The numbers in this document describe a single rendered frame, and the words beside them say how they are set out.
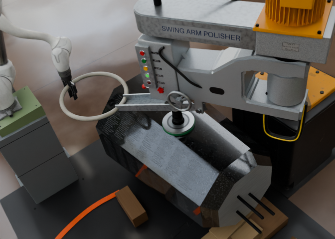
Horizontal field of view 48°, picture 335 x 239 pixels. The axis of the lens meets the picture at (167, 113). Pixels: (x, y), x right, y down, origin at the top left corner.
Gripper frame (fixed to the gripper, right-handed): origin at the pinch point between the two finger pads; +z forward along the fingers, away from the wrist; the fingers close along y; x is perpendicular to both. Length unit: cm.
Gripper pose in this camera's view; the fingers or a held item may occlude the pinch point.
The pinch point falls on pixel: (73, 94)
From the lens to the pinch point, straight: 294.1
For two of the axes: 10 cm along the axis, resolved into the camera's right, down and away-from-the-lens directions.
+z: 0.8, 6.9, 7.2
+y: 7.9, 4.0, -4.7
